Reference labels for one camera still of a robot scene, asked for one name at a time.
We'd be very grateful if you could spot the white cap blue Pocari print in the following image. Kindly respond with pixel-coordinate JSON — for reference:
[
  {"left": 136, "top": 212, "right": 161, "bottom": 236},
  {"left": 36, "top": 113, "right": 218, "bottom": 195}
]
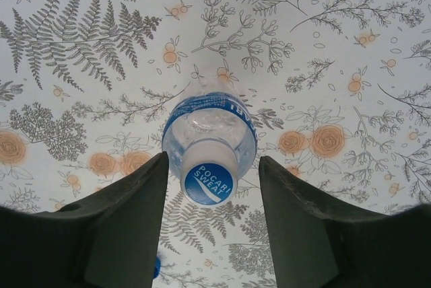
[{"left": 180, "top": 137, "right": 240, "bottom": 208}]

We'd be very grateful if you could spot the clear Pocari Sweat bottle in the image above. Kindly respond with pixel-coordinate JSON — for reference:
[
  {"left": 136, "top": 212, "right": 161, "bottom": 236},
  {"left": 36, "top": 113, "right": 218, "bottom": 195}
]
[{"left": 160, "top": 77, "right": 261, "bottom": 190}]

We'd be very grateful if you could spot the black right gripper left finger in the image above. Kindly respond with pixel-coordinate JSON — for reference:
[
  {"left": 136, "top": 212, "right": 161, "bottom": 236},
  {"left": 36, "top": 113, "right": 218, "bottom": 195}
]
[{"left": 0, "top": 151, "right": 169, "bottom": 288}]

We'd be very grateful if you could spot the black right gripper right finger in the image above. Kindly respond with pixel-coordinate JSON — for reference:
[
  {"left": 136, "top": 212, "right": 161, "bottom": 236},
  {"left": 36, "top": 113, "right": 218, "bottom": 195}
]
[{"left": 261, "top": 155, "right": 431, "bottom": 288}]

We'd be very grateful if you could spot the floral patterned table cover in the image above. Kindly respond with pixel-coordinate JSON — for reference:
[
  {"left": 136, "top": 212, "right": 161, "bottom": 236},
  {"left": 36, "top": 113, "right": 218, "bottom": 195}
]
[{"left": 0, "top": 0, "right": 431, "bottom": 288}]

